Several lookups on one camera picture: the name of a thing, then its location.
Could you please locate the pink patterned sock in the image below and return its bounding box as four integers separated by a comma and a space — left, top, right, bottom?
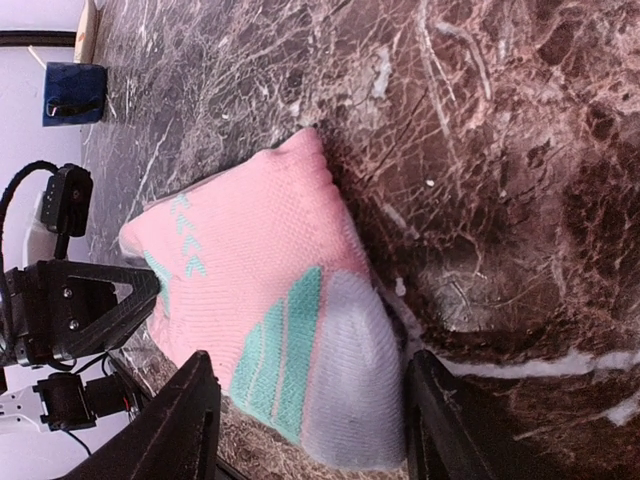
119, 128, 405, 470

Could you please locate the wooden stick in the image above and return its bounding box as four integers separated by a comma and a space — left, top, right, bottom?
27, 45, 47, 70

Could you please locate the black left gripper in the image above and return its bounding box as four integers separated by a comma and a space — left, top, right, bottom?
1, 260, 160, 367

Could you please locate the beige embroidered round coaster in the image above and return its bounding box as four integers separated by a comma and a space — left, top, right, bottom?
74, 0, 99, 64

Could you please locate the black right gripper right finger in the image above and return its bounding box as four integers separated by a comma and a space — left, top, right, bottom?
405, 350, 498, 479

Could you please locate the dark blue mug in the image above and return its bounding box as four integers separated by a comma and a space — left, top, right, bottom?
42, 62, 108, 127

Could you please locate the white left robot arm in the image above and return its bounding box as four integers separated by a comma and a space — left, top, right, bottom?
1, 160, 160, 434

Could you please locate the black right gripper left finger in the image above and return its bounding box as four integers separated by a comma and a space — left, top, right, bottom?
64, 351, 221, 480

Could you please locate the left black frame post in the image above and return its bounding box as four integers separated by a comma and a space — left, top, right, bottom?
0, 30, 76, 48

